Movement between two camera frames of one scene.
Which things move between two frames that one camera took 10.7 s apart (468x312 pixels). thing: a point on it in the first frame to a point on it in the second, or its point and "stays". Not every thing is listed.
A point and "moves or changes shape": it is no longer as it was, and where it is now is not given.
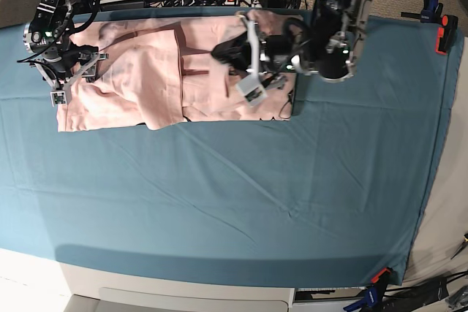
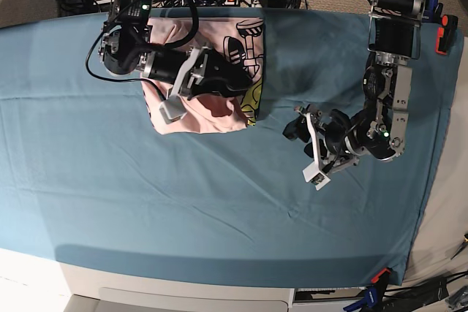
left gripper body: (61, 70) to (187, 69)
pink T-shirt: (159, 72) moves or changes shape
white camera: (252, 89) to (312, 174)
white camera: (58, 98) to (172, 109)
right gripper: (274, 53) to (333, 145)
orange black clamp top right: (447, 33) stays
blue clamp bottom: (371, 299) stays
